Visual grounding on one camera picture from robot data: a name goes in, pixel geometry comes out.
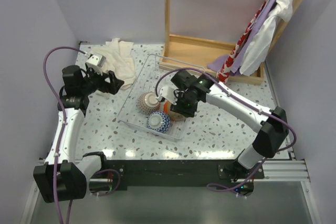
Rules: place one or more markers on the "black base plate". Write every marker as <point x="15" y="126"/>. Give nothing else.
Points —
<point x="219" y="175"/>

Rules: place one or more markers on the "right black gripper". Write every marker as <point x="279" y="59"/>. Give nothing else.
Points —
<point x="187" y="112"/>

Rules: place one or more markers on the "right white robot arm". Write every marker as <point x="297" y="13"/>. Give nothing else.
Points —
<point x="268" y="124"/>

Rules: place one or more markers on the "cream crumpled cloth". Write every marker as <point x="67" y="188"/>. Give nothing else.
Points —
<point x="118" y="59"/>

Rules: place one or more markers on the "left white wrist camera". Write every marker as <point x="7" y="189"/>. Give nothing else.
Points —
<point x="97" y="63"/>

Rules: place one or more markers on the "white wire dish rack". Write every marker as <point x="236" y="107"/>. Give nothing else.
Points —
<point x="151" y="79"/>

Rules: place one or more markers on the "lilac cloth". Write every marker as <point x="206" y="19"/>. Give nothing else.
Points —
<point x="234" y="70"/>

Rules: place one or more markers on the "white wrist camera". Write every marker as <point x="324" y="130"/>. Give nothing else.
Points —
<point x="97" y="63"/>
<point x="166" y="93"/>

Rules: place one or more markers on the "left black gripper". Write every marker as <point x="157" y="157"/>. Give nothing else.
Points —
<point x="104" y="81"/>

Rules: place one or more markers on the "black glossy bowl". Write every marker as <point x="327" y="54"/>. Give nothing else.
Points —
<point x="175" y="116"/>

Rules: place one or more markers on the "white hanging cloth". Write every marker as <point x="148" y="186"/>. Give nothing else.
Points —
<point x="257" y="50"/>

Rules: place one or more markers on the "orange bowl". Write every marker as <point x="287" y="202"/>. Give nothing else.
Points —
<point x="166" y="107"/>

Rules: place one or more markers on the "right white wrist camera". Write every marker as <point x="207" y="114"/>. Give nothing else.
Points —
<point x="166" y="93"/>

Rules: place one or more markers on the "aluminium rail frame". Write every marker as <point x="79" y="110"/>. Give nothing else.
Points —
<point x="283" y="196"/>

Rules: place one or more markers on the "blue white patterned bowl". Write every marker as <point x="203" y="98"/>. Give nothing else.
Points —
<point x="159" y="121"/>

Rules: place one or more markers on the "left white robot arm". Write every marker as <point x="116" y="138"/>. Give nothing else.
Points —
<point x="59" y="175"/>

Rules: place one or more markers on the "brown patterned bowl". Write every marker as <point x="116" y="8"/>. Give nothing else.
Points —
<point x="147" y="103"/>

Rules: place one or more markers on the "red white patterned cloth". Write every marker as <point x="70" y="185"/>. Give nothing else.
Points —
<point x="224" y="72"/>

